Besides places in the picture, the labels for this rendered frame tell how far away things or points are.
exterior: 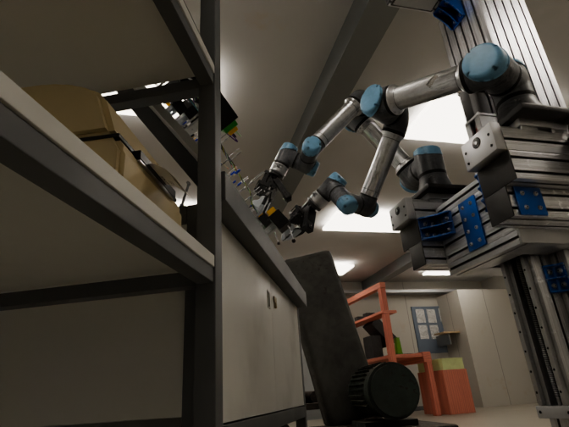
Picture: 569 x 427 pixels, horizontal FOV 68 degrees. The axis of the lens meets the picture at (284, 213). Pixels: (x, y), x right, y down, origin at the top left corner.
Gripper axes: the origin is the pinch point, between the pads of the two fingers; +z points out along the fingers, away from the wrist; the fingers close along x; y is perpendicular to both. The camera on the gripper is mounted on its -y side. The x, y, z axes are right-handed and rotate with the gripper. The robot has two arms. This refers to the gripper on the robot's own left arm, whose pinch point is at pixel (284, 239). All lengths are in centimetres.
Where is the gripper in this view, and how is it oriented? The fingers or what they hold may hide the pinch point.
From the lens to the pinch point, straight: 180.1
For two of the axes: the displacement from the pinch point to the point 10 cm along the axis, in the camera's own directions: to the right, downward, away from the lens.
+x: -7.1, -5.4, -4.4
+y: -2.0, -4.5, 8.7
